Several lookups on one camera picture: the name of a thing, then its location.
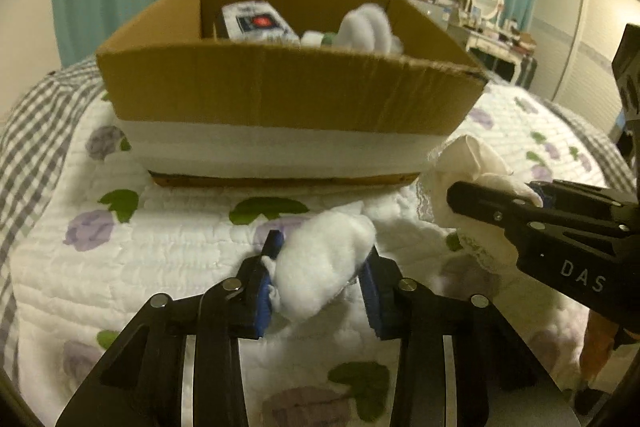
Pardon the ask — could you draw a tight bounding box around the cream lace cloth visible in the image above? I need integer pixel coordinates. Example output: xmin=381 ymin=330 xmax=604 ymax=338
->
xmin=419 ymin=134 xmax=544 ymax=274

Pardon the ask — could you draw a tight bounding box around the white cotton fluff ball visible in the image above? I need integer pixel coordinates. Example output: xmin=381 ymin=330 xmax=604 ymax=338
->
xmin=262 ymin=202 xmax=376 ymax=323

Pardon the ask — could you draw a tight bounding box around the operator hand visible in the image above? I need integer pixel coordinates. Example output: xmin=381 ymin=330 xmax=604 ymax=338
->
xmin=579 ymin=310 xmax=620 ymax=384

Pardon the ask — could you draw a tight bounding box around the white floral quilt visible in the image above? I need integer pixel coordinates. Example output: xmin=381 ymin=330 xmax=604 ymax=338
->
xmin=10 ymin=101 xmax=588 ymax=426

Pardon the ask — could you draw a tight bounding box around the white dressing table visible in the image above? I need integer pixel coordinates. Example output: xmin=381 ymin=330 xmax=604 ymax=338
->
xmin=447 ymin=24 xmax=537 ymax=89

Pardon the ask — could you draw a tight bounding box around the white louvered wardrobe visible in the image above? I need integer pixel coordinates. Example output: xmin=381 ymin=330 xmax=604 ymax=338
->
xmin=529 ymin=0 xmax=639 ymax=134

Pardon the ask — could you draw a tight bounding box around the brown cardboard box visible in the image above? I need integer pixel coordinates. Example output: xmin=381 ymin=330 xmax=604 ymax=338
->
xmin=96 ymin=0 xmax=487 ymax=186

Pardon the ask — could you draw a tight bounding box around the patterned tissue pack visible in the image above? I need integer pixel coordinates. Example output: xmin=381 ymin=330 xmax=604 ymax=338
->
xmin=221 ymin=1 xmax=299 ymax=43

